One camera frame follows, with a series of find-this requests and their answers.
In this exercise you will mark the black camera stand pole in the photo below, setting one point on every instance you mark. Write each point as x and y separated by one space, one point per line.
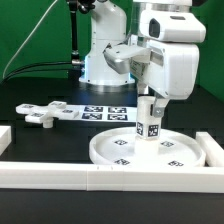
83 6

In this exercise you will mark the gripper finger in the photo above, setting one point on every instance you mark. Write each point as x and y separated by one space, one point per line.
159 105
142 89

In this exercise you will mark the paper sheet with markers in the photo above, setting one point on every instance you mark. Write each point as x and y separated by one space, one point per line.
104 113

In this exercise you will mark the white round table top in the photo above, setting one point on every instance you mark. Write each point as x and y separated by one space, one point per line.
122 146

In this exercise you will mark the white right fence bar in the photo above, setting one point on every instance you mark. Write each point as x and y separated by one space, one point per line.
214 152

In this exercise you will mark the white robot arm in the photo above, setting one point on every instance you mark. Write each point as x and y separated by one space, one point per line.
109 28

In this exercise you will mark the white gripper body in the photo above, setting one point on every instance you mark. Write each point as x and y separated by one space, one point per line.
167 62

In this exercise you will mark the white fence bar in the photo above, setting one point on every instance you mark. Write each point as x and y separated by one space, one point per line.
214 152
88 177

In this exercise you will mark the white cross-shaped table base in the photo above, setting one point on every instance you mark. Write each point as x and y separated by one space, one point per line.
45 115

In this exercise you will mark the white left fence block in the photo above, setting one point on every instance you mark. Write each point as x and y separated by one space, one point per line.
5 138

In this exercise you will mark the white front fence bar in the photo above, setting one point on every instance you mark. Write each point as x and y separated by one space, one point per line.
88 177

